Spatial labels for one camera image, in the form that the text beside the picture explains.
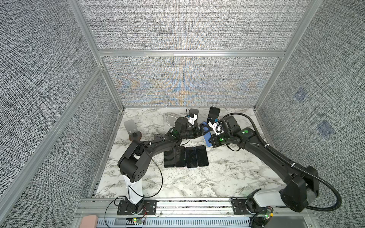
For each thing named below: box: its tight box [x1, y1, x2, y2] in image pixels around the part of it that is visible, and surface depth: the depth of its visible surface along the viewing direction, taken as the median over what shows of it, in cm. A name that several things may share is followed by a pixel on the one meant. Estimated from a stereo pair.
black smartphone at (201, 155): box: [195, 145, 209, 167], surface depth 94 cm
